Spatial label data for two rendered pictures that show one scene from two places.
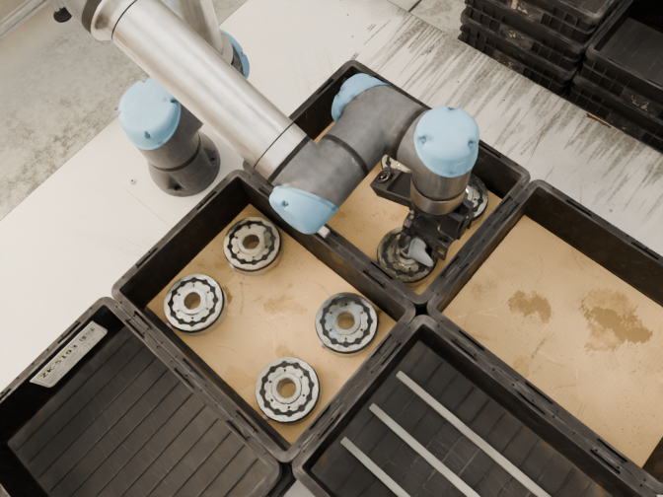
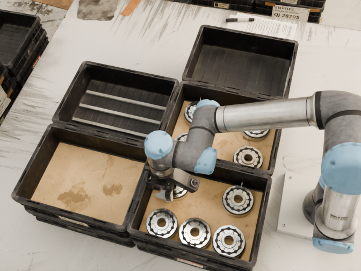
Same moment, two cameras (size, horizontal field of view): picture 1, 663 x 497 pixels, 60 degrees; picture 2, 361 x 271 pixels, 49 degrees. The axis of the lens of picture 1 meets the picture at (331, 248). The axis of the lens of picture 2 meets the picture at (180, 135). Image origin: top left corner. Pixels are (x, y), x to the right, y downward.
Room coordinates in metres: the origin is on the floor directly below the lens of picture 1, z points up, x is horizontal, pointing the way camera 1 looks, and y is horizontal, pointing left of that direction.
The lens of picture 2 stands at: (0.84, -0.37, 2.10)
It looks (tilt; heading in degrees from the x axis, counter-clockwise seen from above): 60 degrees down; 149
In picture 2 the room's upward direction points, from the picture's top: 5 degrees counter-clockwise
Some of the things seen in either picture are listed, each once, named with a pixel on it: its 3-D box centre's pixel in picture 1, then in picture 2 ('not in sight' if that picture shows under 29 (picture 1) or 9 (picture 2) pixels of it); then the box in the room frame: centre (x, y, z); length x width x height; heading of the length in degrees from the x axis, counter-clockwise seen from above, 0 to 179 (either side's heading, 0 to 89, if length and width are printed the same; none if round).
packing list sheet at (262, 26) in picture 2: not in sight; (260, 33); (-0.10, 0.68, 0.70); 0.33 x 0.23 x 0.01; 39
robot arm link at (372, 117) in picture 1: (371, 124); (196, 152); (0.43, -0.08, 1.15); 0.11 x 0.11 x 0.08; 40
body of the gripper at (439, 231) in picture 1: (437, 214); (161, 174); (0.36, -0.17, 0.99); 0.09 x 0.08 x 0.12; 41
